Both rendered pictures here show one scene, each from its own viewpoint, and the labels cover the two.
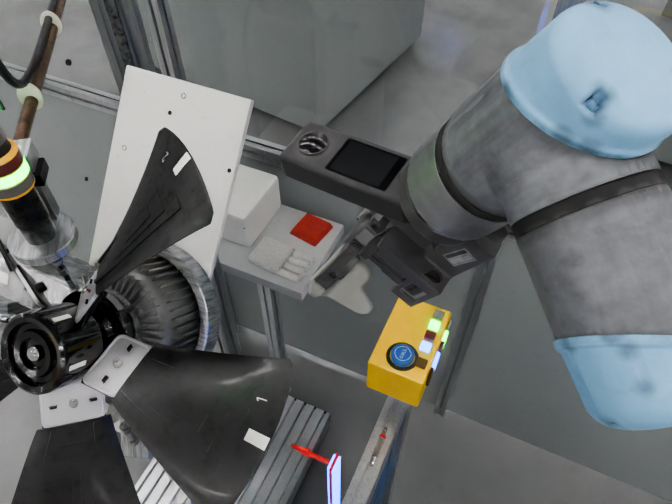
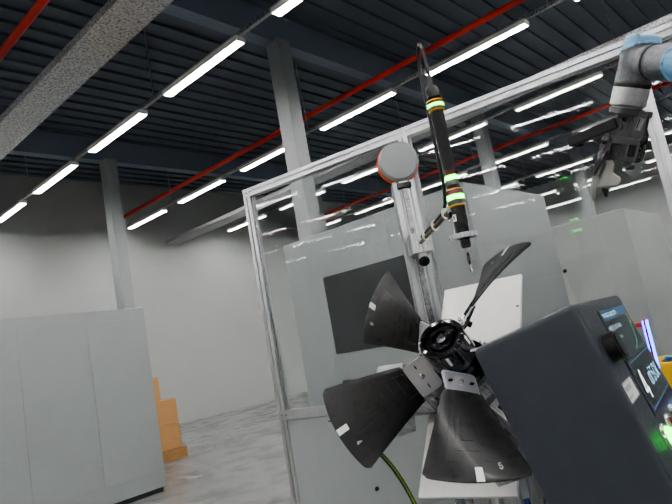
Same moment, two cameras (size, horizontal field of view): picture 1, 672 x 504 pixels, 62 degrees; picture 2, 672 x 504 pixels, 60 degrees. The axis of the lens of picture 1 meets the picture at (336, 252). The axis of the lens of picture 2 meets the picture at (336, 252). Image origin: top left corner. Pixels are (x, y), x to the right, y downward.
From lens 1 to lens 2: 1.33 m
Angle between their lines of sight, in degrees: 59
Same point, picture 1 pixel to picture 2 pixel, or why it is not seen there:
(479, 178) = (626, 73)
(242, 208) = not seen: hidden behind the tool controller
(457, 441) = not seen: outside the picture
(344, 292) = (606, 178)
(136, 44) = (436, 311)
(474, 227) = (634, 94)
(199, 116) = (492, 292)
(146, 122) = (460, 307)
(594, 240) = (653, 48)
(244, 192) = not seen: hidden behind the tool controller
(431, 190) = (617, 92)
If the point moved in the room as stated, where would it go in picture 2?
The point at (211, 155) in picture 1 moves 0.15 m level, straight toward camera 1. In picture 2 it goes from (504, 304) to (525, 299)
